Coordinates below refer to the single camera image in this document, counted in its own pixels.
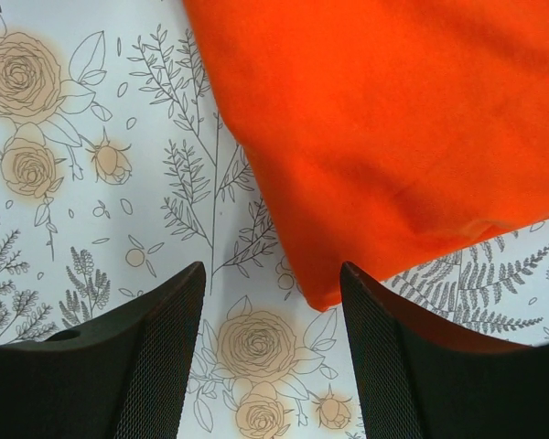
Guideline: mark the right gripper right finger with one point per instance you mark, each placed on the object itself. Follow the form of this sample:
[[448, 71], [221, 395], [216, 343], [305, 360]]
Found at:
[[421, 376]]

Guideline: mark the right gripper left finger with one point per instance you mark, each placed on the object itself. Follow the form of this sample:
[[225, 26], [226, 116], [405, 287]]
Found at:
[[123, 374]]

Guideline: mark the orange t shirt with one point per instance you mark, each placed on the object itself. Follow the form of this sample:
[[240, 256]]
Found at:
[[385, 133]]

